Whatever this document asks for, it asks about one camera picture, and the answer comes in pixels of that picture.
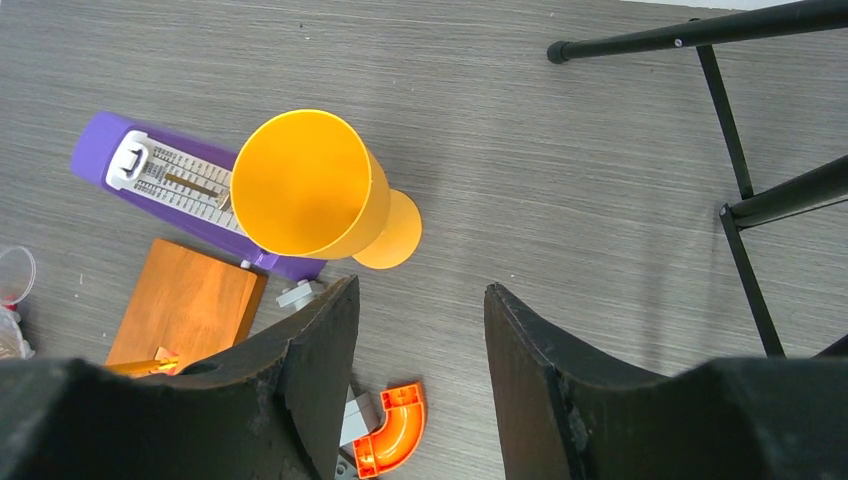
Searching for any small orange curved piece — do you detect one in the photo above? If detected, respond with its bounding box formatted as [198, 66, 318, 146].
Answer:
[353, 381, 427, 479]

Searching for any clear wine glass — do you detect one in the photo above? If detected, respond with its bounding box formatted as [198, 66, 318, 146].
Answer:
[1, 245, 37, 360]

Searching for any gold wire glass rack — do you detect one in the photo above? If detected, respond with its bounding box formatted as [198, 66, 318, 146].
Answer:
[106, 238, 267, 377]

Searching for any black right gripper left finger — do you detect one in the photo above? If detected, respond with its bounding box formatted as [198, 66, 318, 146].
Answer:
[1, 276, 360, 479]

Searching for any purple metronome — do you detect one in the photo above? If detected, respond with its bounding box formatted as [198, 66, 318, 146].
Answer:
[70, 112, 325, 281]

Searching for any black music stand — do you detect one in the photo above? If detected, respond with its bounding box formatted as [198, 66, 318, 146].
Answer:
[547, 0, 848, 359]

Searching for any orange plastic goblet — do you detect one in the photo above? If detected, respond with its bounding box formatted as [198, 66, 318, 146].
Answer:
[229, 109, 423, 269]

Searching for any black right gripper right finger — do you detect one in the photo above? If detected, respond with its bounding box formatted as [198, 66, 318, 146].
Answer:
[484, 284, 847, 479]

